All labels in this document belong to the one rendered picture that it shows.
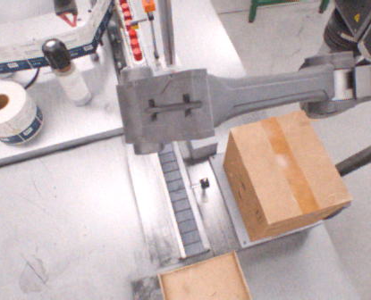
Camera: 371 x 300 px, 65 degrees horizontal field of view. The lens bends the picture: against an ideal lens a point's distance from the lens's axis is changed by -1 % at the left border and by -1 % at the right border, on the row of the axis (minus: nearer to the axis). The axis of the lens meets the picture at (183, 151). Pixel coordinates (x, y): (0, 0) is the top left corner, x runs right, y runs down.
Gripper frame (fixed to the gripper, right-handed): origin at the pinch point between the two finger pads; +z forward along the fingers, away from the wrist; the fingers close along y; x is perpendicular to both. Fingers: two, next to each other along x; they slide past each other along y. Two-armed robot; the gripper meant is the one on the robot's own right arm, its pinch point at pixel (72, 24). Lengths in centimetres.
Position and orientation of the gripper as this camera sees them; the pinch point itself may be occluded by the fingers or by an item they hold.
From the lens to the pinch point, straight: 116.1
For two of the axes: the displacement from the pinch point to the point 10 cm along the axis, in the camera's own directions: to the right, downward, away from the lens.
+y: 2.9, 8.5, -4.4
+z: 0.1, 4.6, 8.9
